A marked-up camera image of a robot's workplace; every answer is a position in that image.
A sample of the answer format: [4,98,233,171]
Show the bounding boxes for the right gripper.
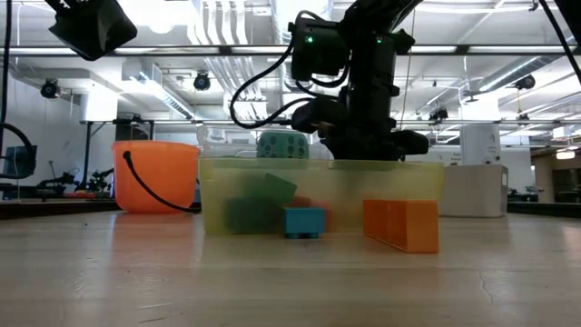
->
[290,89,430,161]

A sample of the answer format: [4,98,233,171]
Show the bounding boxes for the yellow translucent tray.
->
[198,157,445,236]

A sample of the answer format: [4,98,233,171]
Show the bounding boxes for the green foam dice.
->
[256,131,310,159]

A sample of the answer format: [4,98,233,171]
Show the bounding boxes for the green toy block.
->
[247,172,299,205]

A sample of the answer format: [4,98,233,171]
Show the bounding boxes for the white plastic bin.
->
[439,163,509,218]

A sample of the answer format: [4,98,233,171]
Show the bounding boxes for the orange tall toy block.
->
[362,198,440,254]

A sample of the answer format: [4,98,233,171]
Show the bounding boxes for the teal small toy brick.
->
[283,207,327,240]

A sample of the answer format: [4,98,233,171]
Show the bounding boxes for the white pillar cabinet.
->
[460,124,503,167]

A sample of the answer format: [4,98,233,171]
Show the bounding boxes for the black background robot equipment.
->
[35,167,114,199]

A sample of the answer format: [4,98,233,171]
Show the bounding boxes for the orange plastic bucket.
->
[112,140,202,214]

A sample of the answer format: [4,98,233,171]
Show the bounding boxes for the black metal rig frame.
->
[0,43,581,57]

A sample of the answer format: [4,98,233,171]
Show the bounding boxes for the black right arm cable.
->
[229,9,346,130]

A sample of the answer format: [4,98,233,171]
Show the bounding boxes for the wall monitor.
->
[3,144,39,176]

